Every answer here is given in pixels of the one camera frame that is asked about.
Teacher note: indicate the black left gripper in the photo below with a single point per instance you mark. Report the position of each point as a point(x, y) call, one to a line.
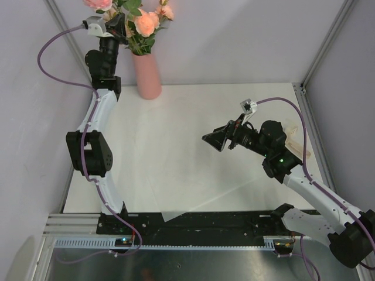
point(116, 27)

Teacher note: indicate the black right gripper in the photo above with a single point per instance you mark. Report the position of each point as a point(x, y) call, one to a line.
point(231, 132)

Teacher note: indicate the peach rose stem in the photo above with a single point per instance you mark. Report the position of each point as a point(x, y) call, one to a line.
point(164, 12)
point(140, 31)

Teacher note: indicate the white wrapping paper sheet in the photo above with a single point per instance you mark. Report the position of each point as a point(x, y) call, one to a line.
point(183, 171)

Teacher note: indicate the cream printed ribbon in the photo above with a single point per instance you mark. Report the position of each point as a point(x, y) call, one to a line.
point(293, 142)

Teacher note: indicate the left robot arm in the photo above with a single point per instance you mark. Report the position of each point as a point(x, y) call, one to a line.
point(89, 151)

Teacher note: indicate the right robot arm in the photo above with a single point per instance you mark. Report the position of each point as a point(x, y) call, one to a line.
point(345, 229)

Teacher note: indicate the pink cylindrical vase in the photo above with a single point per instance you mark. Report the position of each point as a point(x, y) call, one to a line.
point(147, 76)

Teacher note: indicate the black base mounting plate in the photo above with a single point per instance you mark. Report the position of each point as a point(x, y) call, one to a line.
point(207, 227)

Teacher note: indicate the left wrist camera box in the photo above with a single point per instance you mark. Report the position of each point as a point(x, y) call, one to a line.
point(95, 26)

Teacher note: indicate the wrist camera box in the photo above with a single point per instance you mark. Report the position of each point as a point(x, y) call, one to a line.
point(95, 26)
point(249, 108)

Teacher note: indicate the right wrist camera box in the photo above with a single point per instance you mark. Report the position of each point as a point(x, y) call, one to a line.
point(249, 108)

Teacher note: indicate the left aluminium frame post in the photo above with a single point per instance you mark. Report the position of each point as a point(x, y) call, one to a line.
point(69, 39)

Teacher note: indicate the aluminium frame post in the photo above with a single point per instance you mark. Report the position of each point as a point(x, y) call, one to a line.
point(69, 39)
point(333, 32)

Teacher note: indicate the aluminium front rail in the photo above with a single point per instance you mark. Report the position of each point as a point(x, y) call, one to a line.
point(71, 224)

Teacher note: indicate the right aluminium frame post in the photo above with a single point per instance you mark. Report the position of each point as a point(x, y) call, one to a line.
point(333, 32)

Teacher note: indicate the white slotted cable duct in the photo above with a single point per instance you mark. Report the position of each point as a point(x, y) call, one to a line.
point(117, 244)

